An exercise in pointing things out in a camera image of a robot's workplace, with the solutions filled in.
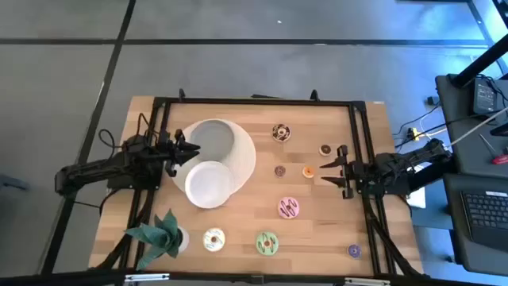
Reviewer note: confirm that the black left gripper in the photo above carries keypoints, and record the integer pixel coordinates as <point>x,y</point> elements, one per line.
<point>168,159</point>

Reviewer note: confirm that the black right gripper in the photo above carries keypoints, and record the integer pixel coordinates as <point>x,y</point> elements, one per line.
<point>361,175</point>

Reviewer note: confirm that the small orange donut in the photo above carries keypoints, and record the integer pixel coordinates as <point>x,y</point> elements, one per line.
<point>308,172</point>

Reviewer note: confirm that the large pink iced donut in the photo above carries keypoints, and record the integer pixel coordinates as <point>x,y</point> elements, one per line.
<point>288,207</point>

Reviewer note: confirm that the large chocolate sprinkled donut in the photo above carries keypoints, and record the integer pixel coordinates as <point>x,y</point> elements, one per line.
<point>281,133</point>

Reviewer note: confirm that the large white iced donut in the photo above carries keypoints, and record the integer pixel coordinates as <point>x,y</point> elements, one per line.
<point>209,240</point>

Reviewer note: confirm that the large green iced donut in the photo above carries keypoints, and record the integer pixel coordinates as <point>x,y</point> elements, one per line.
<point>262,244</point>

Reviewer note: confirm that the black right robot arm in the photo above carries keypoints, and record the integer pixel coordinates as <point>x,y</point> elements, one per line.
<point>397,168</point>

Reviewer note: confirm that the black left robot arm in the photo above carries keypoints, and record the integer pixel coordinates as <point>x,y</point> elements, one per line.
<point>95,168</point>

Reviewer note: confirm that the small chocolate iced donut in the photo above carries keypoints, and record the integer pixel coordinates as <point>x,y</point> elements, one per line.
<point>325,149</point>

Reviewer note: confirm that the large white plate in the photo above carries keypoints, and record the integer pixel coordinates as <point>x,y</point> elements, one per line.
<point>244,159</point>

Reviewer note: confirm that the small purple donut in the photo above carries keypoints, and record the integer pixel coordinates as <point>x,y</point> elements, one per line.
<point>351,251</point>

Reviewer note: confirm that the white paper sheet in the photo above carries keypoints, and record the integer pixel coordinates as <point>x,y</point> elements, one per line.
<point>417,198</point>

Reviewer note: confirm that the white plant pot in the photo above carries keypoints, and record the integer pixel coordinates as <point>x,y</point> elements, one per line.
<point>185,240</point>

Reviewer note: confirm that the green artificial plant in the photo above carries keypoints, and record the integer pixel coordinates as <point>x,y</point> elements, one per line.
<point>158,236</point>

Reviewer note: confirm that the small black floor plug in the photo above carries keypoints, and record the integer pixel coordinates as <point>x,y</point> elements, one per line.
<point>432,100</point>

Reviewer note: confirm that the black side desk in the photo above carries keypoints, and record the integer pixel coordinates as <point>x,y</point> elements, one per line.
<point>456,119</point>

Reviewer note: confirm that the black power adapter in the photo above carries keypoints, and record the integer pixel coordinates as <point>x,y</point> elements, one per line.
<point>484,97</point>

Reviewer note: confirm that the dark grey chair base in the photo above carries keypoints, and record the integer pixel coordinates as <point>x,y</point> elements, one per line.
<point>12,182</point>

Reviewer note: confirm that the black diagonal stand beam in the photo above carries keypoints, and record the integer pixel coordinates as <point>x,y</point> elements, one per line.
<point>480,61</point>

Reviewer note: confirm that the black aluminium table frame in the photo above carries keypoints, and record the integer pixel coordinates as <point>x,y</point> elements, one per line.
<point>258,101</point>

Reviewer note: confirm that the silver metal bracket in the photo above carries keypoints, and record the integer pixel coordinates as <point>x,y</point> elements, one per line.
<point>147,277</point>
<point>367,282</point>

